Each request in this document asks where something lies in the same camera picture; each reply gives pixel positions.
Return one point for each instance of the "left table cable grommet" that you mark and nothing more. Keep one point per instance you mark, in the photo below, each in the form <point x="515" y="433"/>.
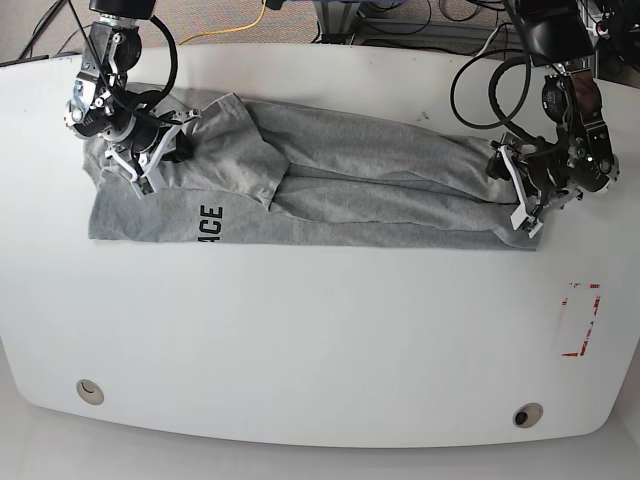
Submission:
<point x="90" y="392"/>

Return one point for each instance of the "right table cable grommet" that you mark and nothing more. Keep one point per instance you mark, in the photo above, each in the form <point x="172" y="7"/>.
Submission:
<point x="528" y="415"/>

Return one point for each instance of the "red tape rectangle marking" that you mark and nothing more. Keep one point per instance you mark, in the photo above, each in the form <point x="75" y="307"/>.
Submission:
<point x="577" y="316"/>

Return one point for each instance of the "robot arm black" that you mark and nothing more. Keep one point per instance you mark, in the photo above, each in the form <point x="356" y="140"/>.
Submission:
<point x="101" y="106"/>
<point x="552" y="34"/>

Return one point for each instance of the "aluminium frame stand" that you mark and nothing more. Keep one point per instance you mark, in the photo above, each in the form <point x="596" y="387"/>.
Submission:
<point x="336" y="19"/>

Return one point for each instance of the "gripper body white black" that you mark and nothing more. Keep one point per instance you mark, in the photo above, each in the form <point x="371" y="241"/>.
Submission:
<point x="139" y="147"/>
<point x="536" y="174"/>

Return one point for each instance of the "grey t-shirt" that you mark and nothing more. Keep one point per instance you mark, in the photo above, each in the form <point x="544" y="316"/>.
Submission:
<point x="284" y="174"/>

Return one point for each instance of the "table cable grommet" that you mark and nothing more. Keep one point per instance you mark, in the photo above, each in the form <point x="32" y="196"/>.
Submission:
<point x="90" y="392"/>
<point x="528" y="415"/>

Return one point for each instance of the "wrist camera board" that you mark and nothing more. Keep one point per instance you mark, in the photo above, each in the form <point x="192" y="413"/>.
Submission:
<point x="144" y="185"/>
<point x="521" y="220"/>

